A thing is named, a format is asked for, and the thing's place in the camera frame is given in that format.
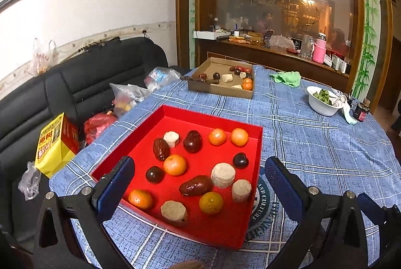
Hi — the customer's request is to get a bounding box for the dark jar red label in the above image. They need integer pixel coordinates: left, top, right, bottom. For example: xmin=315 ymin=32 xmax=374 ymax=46
xmin=353 ymin=98 xmax=370 ymax=122

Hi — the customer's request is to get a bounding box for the red tray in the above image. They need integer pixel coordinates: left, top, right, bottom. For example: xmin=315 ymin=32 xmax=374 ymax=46
xmin=91 ymin=105 xmax=262 ymax=250

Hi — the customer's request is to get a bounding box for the beige round cake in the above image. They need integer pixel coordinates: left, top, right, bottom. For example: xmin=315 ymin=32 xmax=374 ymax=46
xmin=232 ymin=179 xmax=252 ymax=203
xmin=163 ymin=131 xmax=180 ymax=148
xmin=211 ymin=162 xmax=236 ymax=189

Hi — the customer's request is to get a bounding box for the orange tangerine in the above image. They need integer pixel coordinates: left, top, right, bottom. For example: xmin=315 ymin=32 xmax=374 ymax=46
xmin=209 ymin=128 xmax=226 ymax=146
xmin=230 ymin=128 xmax=249 ymax=147
xmin=163 ymin=154 xmax=187 ymax=176

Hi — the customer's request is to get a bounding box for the black sofa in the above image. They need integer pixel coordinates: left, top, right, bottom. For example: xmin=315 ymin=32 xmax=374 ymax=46
xmin=1 ymin=37 xmax=168 ymax=252

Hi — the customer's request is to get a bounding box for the pink bottle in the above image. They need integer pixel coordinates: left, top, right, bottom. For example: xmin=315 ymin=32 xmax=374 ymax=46
xmin=312 ymin=33 xmax=326 ymax=64

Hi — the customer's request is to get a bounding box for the blue plaid tablecloth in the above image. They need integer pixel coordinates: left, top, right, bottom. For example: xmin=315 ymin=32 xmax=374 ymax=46
xmin=49 ymin=66 xmax=400 ymax=268

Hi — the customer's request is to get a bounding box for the dark red date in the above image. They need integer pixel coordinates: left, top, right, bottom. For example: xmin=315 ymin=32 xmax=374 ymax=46
xmin=153 ymin=138 xmax=170 ymax=162

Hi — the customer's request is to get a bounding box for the green cloth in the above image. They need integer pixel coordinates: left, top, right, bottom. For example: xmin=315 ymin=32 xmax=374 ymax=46
xmin=270 ymin=71 xmax=301 ymax=88

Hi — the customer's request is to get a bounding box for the dark round plum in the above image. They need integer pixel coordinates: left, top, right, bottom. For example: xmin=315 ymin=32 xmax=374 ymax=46
xmin=232 ymin=152 xmax=249 ymax=169

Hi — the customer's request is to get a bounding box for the white green towel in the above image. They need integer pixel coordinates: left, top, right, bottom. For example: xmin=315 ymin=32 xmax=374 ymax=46
xmin=340 ymin=95 xmax=357 ymax=125

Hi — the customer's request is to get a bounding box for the cardboard box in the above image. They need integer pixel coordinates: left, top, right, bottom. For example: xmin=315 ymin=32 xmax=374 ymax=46
xmin=187 ymin=57 xmax=256 ymax=99

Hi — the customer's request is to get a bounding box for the white bowl with greens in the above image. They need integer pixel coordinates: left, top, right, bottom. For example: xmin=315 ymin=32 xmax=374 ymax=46
xmin=307 ymin=86 xmax=344 ymax=117

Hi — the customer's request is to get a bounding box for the wooden counter shelf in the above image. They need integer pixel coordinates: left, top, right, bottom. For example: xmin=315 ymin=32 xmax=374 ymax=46
xmin=193 ymin=31 xmax=352 ymax=93

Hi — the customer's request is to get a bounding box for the beige cake block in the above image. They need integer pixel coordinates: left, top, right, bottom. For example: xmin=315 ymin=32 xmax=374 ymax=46
xmin=160 ymin=200 xmax=188 ymax=223

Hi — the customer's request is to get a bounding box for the yellow carton box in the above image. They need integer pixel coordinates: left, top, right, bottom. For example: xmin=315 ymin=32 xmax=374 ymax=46
xmin=35 ymin=113 xmax=79 ymax=179

